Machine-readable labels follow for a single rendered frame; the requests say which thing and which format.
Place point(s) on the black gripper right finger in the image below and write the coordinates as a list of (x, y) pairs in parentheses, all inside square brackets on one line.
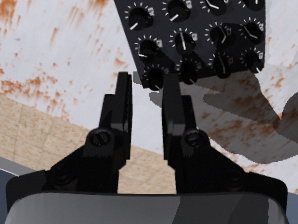
[(200, 168)]

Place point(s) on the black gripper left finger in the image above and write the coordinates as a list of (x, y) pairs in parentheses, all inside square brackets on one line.
[(90, 167)]

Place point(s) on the black knob box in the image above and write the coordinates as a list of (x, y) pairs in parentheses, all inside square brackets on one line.
[(160, 27)]

